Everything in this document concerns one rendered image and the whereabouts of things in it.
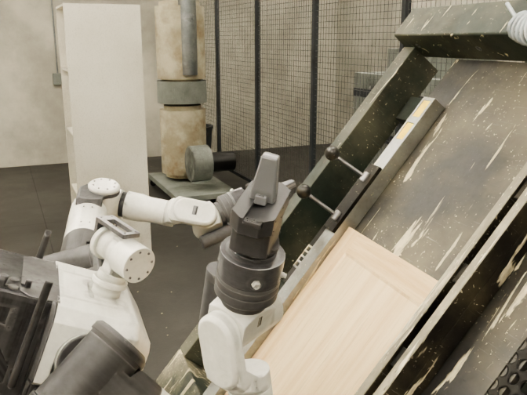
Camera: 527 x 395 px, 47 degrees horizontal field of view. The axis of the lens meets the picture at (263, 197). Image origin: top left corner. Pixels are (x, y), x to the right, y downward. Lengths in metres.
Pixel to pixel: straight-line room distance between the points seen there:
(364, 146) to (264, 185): 1.05
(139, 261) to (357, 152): 0.89
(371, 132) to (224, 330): 1.08
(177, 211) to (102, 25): 3.65
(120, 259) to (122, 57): 4.09
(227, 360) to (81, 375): 0.21
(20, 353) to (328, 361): 0.63
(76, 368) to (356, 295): 0.69
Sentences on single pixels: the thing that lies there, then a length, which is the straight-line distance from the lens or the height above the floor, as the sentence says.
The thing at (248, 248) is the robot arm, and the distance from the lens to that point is 0.76.
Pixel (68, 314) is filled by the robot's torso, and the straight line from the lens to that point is 1.03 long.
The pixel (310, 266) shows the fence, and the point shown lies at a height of 1.24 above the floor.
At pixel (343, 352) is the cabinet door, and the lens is 1.33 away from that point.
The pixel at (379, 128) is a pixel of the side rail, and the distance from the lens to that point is 1.80.
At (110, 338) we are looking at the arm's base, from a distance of 0.91.
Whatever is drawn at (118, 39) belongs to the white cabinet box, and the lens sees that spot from 5.09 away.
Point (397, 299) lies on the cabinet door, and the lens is 1.29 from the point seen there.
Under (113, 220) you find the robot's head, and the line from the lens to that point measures 1.14.
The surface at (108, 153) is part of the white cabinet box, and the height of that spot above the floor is 0.89.
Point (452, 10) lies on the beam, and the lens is 1.73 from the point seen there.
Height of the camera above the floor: 1.78
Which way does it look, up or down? 14 degrees down
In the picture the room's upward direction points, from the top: straight up
